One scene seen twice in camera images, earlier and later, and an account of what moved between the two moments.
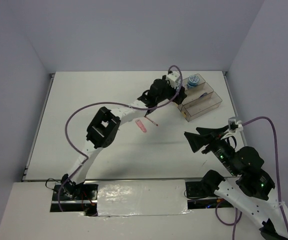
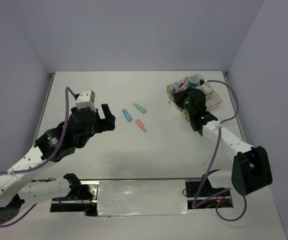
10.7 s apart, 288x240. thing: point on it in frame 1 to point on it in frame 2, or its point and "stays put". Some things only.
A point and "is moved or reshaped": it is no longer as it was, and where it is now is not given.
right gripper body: [220, 147] to [182, 101]
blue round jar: [193, 81] stays put
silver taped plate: [144, 197] stays put
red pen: [151, 120] is moved or reshaped
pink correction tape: [141, 125] stays put
